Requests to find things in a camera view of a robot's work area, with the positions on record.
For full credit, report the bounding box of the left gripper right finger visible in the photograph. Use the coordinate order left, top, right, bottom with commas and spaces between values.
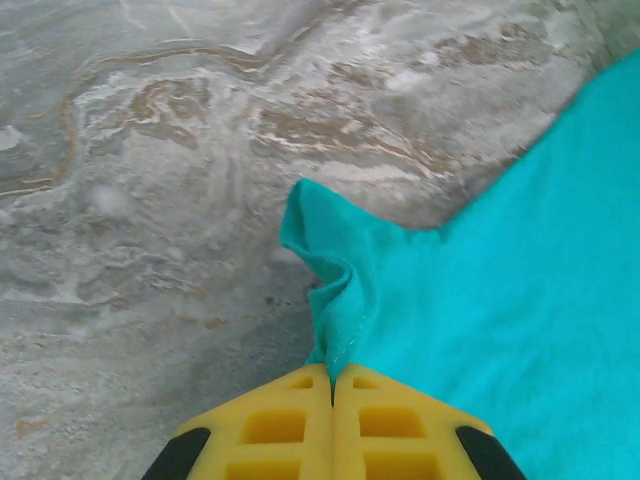
332, 361, 528, 480

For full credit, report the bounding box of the teal t-shirt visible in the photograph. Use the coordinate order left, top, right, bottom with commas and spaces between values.
278, 47, 640, 480

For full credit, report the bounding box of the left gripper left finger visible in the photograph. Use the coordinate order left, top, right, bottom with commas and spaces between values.
141, 362, 334, 480

